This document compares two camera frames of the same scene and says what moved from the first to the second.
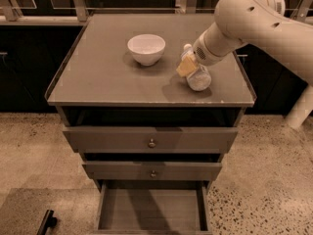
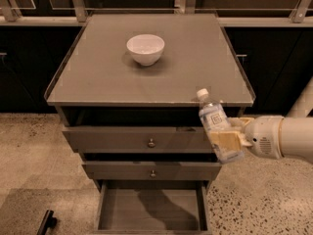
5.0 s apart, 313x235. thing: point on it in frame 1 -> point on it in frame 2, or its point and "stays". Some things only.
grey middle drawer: [149, 170] stays
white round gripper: [204, 52] -> [262, 136]
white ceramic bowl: [147, 48] stays
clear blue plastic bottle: [197, 76] -> [214, 118]
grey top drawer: [152, 140] stays
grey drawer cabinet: [153, 145] stays
